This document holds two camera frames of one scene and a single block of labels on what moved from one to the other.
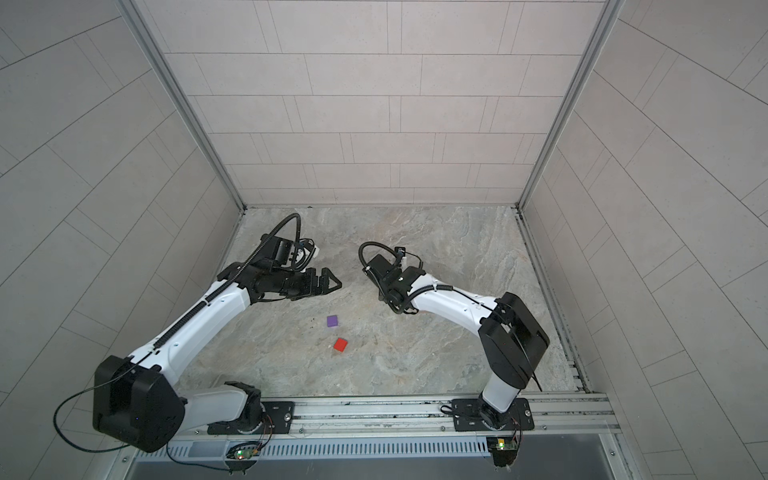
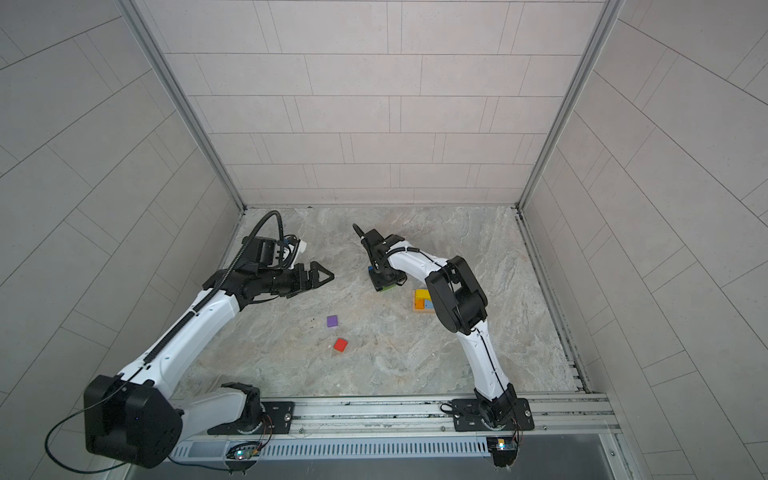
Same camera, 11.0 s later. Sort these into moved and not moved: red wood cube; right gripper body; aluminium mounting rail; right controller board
Moved: right gripper body
Not moved: aluminium mounting rail; right controller board; red wood cube
